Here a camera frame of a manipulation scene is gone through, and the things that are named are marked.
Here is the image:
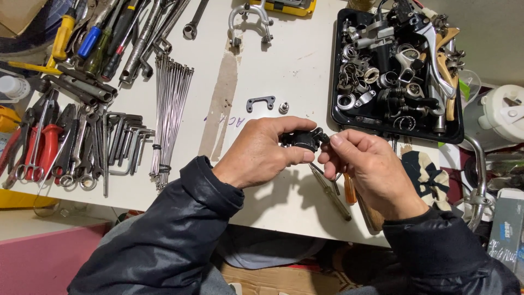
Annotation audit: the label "person's left hand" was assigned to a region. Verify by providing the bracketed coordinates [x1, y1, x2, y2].
[212, 116, 318, 190]

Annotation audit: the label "person's right hand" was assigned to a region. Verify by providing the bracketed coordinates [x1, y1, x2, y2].
[317, 129, 430, 222]

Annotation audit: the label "black bicycle shifter part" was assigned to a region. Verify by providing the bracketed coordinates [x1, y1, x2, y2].
[279, 127, 331, 153]

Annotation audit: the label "striped navy and cream cloth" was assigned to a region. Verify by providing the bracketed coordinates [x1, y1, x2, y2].
[400, 150, 452, 212]

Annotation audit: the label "black plastic tray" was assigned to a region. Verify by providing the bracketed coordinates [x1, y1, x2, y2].
[330, 7, 465, 145]

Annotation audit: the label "brown tape strip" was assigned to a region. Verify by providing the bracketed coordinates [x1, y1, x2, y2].
[198, 39, 242, 161]

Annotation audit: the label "bundle of steel spokes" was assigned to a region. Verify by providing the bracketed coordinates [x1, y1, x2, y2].
[149, 52, 195, 191]

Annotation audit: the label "heap of metal bicycle parts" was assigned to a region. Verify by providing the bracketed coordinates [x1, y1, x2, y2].
[337, 0, 467, 134]

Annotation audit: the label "gold brake lever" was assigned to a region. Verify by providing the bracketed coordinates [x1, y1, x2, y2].
[435, 27, 462, 122]

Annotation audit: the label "set of hex keys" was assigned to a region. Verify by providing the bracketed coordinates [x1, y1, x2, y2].
[103, 111, 156, 178]

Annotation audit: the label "clear plastic cup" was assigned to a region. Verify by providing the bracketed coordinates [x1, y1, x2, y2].
[458, 69, 482, 104]

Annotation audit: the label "flat cardboard sheet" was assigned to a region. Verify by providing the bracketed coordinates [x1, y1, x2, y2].
[220, 261, 341, 295]

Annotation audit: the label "silver brake lever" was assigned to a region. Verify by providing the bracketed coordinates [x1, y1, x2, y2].
[417, 22, 457, 100]

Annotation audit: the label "white electric kettle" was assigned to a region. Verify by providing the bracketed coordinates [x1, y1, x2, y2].
[462, 84, 524, 153]

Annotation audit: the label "silver brake caliper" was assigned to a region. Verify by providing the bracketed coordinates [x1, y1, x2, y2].
[228, 0, 274, 47]

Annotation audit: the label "steel combination wrench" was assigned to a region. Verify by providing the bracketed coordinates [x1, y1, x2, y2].
[183, 0, 210, 41]

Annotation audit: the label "white and blue carton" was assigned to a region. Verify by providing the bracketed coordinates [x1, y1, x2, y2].
[487, 188, 524, 284]

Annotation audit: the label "yellow tool case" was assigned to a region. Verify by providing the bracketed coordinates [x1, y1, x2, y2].
[249, 0, 317, 17]

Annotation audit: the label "pile of long wrenches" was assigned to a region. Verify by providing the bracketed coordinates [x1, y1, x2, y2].
[139, 0, 192, 79]

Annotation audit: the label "long silver socket tube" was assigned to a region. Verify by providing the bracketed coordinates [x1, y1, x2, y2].
[118, 0, 165, 86]

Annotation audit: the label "black and red screwdriver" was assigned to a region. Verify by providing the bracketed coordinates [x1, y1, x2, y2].
[101, 0, 151, 82]

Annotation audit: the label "row of steel spanners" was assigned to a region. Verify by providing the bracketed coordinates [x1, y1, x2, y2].
[59, 103, 108, 198]

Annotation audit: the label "grey tube spanner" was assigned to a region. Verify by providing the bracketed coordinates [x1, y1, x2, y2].
[43, 75, 99, 106]
[61, 75, 115, 103]
[57, 65, 118, 96]

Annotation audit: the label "black and yellow screwdriver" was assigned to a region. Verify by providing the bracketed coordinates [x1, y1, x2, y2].
[107, 0, 142, 58]

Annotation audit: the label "silver forceps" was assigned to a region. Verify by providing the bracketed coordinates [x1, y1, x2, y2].
[16, 91, 56, 182]

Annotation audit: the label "pink panel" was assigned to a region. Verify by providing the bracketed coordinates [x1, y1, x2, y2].
[0, 222, 112, 295]

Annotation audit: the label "orange plastic tub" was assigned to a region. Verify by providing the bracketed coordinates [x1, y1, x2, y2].
[0, 105, 22, 133]

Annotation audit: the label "white plastic bottle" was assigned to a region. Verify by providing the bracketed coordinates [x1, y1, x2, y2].
[0, 75, 32, 101]

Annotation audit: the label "brown cardboard box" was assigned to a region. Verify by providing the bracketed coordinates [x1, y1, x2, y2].
[0, 0, 49, 38]

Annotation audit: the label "orange-handled screwdriver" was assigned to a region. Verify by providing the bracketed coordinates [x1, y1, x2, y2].
[343, 172, 358, 205]

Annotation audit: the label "wooden tool handle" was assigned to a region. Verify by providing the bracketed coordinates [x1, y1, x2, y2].
[355, 190, 386, 232]

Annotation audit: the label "clear green-handled screwdriver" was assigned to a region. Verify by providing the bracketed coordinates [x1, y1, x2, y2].
[309, 162, 353, 222]

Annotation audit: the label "dark grey bracket plate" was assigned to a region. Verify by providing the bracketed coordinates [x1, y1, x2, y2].
[246, 95, 276, 114]

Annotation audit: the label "chrome handlebar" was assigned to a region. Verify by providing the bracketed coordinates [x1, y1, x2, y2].
[458, 134, 497, 232]

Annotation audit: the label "black-handled pliers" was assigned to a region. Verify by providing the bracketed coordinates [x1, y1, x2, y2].
[52, 103, 77, 179]

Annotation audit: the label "blue-handled screwdriver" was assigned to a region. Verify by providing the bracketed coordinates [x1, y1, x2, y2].
[77, 0, 120, 60]

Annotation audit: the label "red-handled pliers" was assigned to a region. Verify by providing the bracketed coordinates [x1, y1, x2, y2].
[22, 123, 64, 182]

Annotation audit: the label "yellow-handled screwdriver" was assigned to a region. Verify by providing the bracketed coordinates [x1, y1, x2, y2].
[52, 0, 78, 61]

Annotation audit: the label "yellow T-handle tool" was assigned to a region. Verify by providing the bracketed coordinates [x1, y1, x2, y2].
[7, 53, 68, 75]

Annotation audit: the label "red-handled cutter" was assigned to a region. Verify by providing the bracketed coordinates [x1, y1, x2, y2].
[0, 107, 35, 190]

